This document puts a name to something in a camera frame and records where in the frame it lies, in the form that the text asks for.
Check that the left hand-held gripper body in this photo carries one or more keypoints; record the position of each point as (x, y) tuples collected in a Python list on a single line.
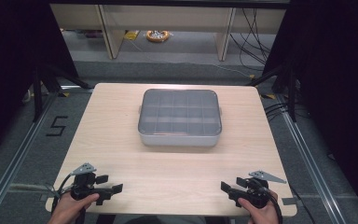
[(85, 182)]

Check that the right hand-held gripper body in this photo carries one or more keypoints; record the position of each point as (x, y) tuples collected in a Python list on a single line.
[(254, 193)]

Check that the person's right hand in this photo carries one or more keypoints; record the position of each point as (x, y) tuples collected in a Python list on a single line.
[(264, 215)]

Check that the person's left hand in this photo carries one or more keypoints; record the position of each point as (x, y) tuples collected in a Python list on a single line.
[(68, 210)]

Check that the grey tape strip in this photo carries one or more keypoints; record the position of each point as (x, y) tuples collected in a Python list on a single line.
[(289, 201)]

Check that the grey compartment storage box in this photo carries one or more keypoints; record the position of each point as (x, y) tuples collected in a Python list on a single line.
[(178, 140)]

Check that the translucent grey box lid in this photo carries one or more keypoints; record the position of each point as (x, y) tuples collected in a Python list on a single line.
[(180, 112)]

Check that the black metal stand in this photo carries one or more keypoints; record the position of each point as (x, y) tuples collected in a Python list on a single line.
[(37, 96), (292, 96)]

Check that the black curtain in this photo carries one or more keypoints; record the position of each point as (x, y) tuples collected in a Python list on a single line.
[(12, 62), (338, 93)]

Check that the yellow packet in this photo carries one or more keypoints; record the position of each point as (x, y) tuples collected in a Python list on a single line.
[(131, 35)]

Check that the aluminium floor rail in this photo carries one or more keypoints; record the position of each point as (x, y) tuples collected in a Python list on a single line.
[(15, 161), (307, 165)]

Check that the white shelf frame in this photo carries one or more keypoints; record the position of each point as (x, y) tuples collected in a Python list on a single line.
[(113, 34)]

